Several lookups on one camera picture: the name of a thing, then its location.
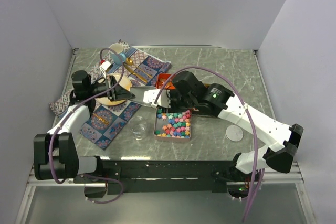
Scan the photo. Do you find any gold fork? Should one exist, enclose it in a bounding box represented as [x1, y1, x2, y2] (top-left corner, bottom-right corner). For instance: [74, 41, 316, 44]
[92, 113, 109, 125]

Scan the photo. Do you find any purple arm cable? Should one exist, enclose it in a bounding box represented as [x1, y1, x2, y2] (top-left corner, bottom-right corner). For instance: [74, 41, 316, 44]
[48, 47, 125, 204]
[154, 66, 265, 222]

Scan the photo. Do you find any patterned blue placemat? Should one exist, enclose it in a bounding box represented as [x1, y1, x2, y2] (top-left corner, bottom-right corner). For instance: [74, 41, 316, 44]
[49, 39, 172, 151]

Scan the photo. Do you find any cream floral plate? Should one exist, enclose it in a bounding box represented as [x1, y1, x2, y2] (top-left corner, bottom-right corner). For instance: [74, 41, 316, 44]
[95, 76, 132, 106]

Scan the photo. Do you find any pink star candy tin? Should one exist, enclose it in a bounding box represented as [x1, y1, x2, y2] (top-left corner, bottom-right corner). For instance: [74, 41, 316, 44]
[154, 107, 192, 143]

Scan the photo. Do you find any gold knife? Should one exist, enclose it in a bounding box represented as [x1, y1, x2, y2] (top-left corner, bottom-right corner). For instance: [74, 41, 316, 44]
[123, 63, 148, 83]

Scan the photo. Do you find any blue white mug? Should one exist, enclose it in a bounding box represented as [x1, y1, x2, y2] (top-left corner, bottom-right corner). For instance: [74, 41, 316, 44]
[109, 43, 126, 65]

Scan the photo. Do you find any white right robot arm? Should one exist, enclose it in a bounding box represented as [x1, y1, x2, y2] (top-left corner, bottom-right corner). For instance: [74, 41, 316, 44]
[171, 70, 303, 182]

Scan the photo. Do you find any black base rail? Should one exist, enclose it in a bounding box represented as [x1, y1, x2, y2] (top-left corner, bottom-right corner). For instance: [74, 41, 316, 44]
[74, 160, 251, 197]

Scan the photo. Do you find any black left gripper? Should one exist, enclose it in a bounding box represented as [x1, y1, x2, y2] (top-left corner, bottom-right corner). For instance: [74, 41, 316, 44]
[87, 75, 134, 102]

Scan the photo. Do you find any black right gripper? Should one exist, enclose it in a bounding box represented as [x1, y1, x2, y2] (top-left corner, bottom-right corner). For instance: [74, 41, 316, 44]
[162, 88, 195, 114]

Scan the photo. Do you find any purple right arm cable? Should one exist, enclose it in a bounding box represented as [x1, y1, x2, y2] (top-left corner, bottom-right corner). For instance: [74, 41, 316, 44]
[154, 66, 265, 222]

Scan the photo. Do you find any clear glass jar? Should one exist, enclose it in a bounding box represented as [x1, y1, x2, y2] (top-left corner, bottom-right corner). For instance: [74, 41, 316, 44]
[129, 116, 147, 141]

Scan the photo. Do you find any orange candy tin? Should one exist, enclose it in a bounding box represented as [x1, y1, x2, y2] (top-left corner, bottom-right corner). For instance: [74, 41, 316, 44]
[156, 73, 175, 89]

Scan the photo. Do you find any aluminium frame rail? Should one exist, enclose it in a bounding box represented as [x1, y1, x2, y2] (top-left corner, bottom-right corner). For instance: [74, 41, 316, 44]
[26, 162, 304, 186]

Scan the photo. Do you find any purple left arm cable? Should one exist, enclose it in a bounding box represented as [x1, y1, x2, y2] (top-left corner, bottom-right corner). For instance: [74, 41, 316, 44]
[48, 47, 125, 204]

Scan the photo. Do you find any silver metal scoop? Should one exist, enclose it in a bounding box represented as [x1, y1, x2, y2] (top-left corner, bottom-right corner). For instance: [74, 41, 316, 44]
[130, 86, 157, 107]

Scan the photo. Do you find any gold spoon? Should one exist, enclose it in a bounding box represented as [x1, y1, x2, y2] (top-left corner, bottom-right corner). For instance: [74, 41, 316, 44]
[125, 58, 153, 78]

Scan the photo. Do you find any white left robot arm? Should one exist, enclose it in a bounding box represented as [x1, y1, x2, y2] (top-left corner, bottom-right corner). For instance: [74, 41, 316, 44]
[33, 70, 135, 184]

